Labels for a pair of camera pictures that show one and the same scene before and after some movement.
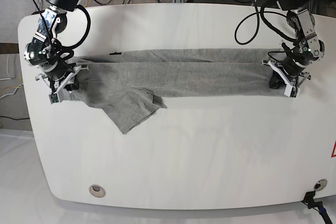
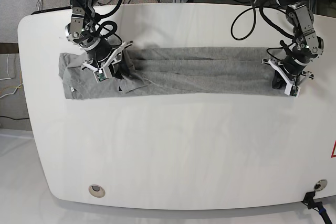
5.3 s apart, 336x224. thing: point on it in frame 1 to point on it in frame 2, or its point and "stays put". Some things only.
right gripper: [289, 72] stays put
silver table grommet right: [320, 184] stays put
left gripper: [64, 75] to [103, 54]
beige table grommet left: [97, 190] stays put
